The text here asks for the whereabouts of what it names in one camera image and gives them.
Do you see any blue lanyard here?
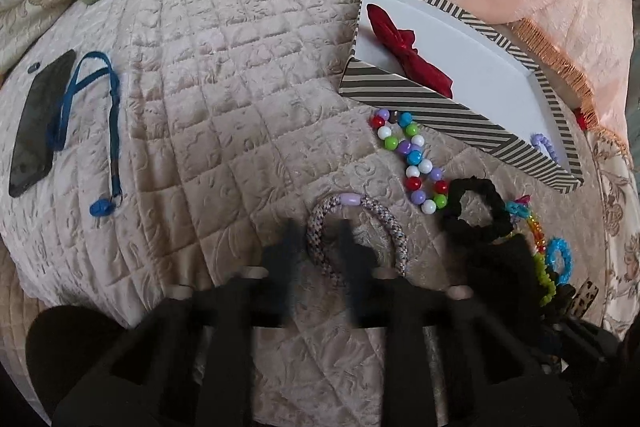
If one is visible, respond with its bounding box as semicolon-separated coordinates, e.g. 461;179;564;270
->
46;52;123;218

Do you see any striped cardboard box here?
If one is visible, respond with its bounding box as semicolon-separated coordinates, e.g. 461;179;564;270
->
337;0;585;194

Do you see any multicolour round bead bracelet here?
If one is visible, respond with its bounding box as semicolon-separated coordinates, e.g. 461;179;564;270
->
370;108;449;215

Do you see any beige floral fabric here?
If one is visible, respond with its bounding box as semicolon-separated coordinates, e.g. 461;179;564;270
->
585;127;640;333

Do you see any black smartphone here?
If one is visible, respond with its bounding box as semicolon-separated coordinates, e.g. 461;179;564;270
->
8;49;77;198

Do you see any woven braided bracelet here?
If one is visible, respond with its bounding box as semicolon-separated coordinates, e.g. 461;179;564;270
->
306;192;408;288

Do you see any leopard print bow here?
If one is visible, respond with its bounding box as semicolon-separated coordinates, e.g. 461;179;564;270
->
575;282;601;313

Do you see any turquoise bead bracelet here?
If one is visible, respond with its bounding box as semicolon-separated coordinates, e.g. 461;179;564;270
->
545;237;573;285

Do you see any colourful loom band bracelet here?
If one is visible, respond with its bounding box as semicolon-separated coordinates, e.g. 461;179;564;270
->
505;194;557;305

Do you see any red fabric bow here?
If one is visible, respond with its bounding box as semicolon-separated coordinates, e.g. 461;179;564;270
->
366;3;454;99

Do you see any black velvet hair clip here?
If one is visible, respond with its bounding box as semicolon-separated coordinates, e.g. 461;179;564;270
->
470;234;543;333

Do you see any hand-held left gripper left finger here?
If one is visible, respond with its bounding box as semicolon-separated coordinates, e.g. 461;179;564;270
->
52;219;306;427

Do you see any black scrunchie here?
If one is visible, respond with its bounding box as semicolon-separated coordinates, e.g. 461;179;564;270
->
442;177;515;243

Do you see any rainbow crystal bead bracelet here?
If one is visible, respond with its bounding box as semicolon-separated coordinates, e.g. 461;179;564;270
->
525;212;548;255

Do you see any purple bead bracelet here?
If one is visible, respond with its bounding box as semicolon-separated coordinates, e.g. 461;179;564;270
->
530;133;561;165

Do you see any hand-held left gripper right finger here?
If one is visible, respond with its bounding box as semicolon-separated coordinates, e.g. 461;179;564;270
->
336;218;582;427

